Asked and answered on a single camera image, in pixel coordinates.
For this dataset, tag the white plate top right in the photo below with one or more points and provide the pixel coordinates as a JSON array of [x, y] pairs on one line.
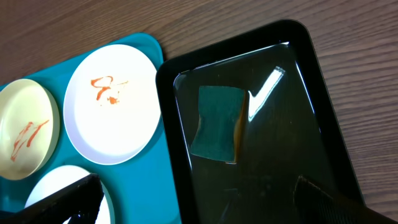
[[111, 109]]

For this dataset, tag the white plate front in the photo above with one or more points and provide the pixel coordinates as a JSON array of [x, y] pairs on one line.
[[63, 176]]

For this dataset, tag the black water tray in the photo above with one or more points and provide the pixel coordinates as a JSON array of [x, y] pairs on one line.
[[289, 127]]

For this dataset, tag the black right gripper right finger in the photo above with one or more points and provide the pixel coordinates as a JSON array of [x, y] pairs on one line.
[[316, 203]]

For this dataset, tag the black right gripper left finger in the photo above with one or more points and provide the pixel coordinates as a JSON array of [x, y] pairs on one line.
[[78, 202]]

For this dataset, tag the green yellow sponge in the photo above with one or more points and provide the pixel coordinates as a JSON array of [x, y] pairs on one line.
[[220, 110]]

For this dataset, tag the teal plastic tray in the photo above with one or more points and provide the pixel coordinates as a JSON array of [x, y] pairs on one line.
[[141, 189]]

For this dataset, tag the white plate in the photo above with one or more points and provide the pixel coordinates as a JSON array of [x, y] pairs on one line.
[[111, 109], [63, 176]]

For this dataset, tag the yellow plate with sauce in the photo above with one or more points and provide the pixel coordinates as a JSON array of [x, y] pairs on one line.
[[30, 127]]

